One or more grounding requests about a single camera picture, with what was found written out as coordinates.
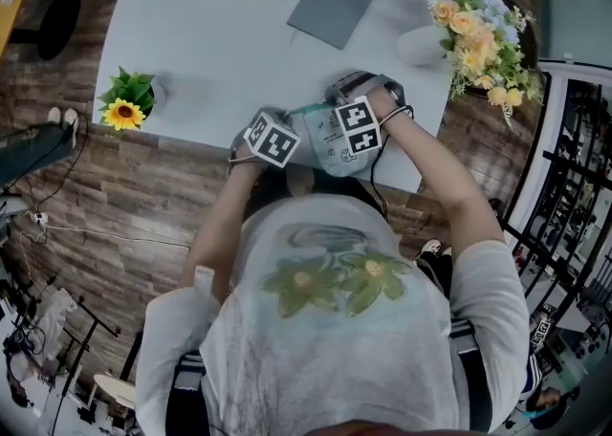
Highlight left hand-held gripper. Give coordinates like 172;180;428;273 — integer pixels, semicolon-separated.
230;107;302;169

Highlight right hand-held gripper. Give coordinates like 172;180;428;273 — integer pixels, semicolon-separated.
324;71;406;157

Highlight light green patterned pouch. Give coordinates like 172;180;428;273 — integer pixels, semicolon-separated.
285;101;383;179

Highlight person's right forearm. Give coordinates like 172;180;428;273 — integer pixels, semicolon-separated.
377;106;508;247

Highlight person's left forearm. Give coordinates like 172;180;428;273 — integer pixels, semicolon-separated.
182;146;269;301

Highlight person's right hand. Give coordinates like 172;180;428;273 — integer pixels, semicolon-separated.
366;87;401;125

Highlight person's black trousers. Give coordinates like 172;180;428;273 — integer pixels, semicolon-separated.
248;163;388;223

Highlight person's white shoe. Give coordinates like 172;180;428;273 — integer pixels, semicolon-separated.
285;164;317;197

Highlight grey notebook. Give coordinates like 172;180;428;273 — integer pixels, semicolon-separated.
285;0;381;52

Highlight white vase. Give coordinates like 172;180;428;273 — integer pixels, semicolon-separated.
395;25;453;67

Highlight yellow and blue flower bouquet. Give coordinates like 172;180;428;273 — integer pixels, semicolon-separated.
426;0;546;129

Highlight sunflower in white pot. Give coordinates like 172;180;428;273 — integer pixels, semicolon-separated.
96;65;168;133

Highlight person's white flower print shirt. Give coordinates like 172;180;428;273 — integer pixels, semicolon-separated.
135;193;531;436

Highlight frosted glass door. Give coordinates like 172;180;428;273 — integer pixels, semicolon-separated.
470;0;612;65

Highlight black metal shelf rack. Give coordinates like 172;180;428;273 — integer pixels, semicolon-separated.
496;70;612;311

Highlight black round stool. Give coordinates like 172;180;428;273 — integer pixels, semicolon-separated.
9;0;82;62

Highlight black metal stand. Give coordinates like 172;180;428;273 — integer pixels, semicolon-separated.
59;294;122;409

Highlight round white table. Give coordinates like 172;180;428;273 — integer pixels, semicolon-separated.
92;372;141;410

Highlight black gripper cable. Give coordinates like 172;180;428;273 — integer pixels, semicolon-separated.
368;103;416;223

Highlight white fabric strap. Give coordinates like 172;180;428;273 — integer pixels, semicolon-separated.
193;265;217;304

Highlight black floor cable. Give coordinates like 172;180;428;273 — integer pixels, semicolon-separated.
13;111;92;215

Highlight black white striped shoulder strap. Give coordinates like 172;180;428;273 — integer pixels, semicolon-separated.
448;318;496;433
169;350;211;436

